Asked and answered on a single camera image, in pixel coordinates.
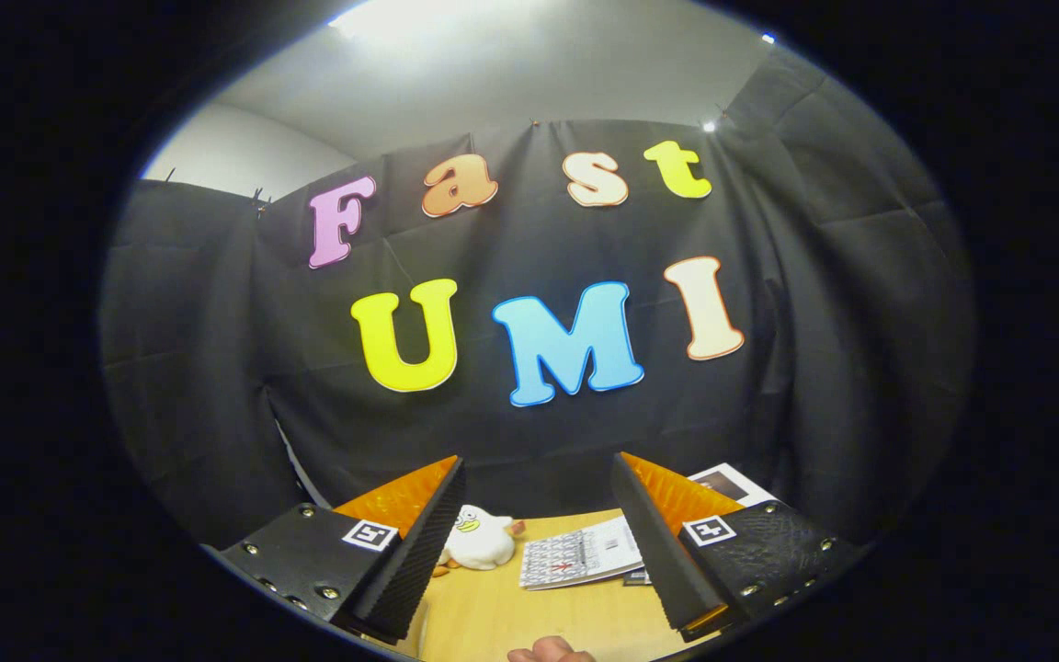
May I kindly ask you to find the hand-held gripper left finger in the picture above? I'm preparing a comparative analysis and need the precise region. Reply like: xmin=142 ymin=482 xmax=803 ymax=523
xmin=217 ymin=455 xmax=466 ymax=645

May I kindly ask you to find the white duck plush toy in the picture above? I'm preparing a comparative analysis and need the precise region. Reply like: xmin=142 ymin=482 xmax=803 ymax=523
xmin=442 ymin=504 xmax=526 ymax=571

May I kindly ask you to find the grey patterned cover book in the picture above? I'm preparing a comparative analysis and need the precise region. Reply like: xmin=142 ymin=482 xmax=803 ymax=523
xmin=518 ymin=515 xmax=645 ymax=591

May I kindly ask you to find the white book dark portrait picture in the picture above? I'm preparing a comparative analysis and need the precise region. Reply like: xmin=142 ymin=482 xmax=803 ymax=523
xmin=688 ymin=462 xmax=779 ymax=508

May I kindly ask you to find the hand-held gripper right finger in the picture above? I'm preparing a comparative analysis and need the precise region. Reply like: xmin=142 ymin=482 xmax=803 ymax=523
xmin=610 ymin=451 xmax=861 ymax=645

